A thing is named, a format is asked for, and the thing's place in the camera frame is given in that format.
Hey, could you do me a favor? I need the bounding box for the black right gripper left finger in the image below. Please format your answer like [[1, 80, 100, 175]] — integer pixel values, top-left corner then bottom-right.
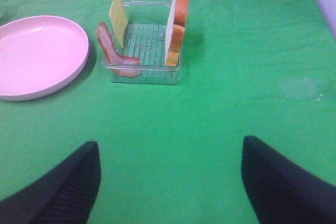
[[1, 141, 101, 223]]

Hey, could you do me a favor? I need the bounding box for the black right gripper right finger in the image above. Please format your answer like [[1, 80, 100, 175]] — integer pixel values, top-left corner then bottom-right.
[[241, 136, 335, 223]]

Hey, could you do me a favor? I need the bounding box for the bacon strip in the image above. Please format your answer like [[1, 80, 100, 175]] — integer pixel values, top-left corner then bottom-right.
[[96, 22, 141, 78]]

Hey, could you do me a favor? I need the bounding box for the yellow cheese slice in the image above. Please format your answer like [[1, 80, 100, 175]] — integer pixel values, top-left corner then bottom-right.
[[109, 0, 128, 48]]

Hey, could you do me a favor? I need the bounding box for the bread slice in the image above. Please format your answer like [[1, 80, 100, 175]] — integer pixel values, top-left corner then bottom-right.
[[165, 0, 189, 66]]

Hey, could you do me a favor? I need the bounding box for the green tablecloth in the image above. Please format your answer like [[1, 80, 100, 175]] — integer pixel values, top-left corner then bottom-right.
[[1, 0, 335, 223]]

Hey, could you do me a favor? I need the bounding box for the pink round plate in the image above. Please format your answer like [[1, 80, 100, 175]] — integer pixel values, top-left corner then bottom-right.
[[1, 15, 89, 101]]

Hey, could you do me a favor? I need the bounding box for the clear right plastic container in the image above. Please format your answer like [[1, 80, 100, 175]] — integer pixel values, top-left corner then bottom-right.
[[102, 1, 183, 84]]

